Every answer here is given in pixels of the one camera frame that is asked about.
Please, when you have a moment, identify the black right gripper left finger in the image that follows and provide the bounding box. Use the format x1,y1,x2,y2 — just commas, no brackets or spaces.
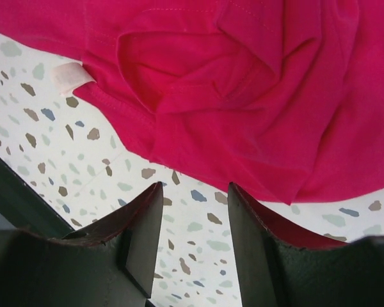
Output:
0,182,163,306

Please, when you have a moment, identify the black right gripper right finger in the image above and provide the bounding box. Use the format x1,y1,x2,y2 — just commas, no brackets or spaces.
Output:
228,183,384,306

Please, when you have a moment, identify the magenta red t shirt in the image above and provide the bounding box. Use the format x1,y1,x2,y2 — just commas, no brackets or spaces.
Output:
0,1,384,204

